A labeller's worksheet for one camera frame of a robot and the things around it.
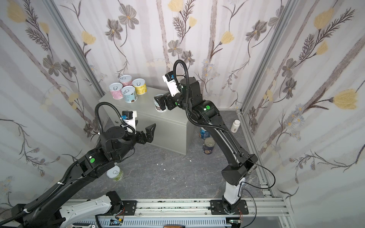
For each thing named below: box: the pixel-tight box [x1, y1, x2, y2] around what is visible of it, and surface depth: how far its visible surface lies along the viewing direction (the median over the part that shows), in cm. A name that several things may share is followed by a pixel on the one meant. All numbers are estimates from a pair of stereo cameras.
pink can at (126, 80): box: [118, 74, 133, 88], surface depth 82 cm
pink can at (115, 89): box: [108, 82, 124, 101], surface depth 78 cm
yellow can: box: [132, 78, 148, 95], surface depth 81 cm
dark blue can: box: [202, 137, 216, 155], surface depth 90 cm
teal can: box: [120, 85, 138, 103], surface depth 76 cm
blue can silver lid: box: [198, 126, 211, 140], surface depth 100 cm
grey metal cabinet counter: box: [98, 90, 193, 156], surface depth 73 cm
